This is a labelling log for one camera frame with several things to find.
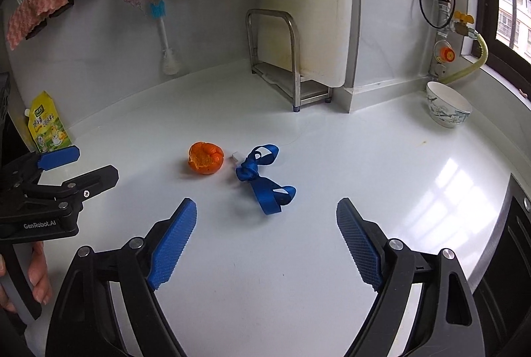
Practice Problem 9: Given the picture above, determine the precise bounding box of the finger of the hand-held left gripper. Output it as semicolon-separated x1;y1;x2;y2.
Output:
0;145;80;187
21;164;120;212

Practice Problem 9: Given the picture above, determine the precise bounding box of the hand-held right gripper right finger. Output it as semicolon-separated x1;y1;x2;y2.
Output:
336;197;486;357

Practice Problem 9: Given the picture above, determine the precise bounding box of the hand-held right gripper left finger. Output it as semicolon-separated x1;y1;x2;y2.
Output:
45;197;197;357

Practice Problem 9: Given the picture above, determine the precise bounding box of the orange peel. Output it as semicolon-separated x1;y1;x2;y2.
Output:
189;141;226;175

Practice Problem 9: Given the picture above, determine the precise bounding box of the blue strap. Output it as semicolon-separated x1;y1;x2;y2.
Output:
236;144;297;215

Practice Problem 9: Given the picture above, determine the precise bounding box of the person's left hand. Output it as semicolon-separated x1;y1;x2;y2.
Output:
0;242;53;314

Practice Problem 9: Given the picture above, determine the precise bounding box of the yellow seasoning pouch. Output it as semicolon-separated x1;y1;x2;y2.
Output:
26;91;72;152

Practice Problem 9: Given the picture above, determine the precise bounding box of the black appliance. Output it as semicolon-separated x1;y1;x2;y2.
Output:
0;108;42;159

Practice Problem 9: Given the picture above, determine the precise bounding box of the pink textured cloth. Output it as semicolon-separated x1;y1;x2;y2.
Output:
6;0;69;51

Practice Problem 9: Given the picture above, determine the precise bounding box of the white patterned bowl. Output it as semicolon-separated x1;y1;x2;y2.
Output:
426;81;474;129

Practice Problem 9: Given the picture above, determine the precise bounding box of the blue and white bottle brush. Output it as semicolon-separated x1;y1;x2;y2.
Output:
149;0;183;76

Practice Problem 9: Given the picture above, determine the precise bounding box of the steel cutting board rack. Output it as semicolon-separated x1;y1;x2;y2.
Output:
246;9;334;111

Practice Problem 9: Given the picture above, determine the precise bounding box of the orange gas regulator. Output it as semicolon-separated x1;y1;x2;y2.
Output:
433;39;455;63

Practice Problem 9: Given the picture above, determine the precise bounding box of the white cutting board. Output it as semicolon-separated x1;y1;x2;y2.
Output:
259;0;361;89

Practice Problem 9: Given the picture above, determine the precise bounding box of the yellow gas hose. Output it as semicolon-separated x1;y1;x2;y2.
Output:
440;31;491;85

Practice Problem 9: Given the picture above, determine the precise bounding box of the black cable loop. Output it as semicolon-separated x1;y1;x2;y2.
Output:
418;0;451;28

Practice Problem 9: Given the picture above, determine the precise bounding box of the yellow handle gas valve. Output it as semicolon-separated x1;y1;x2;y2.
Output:
450;11;474;36

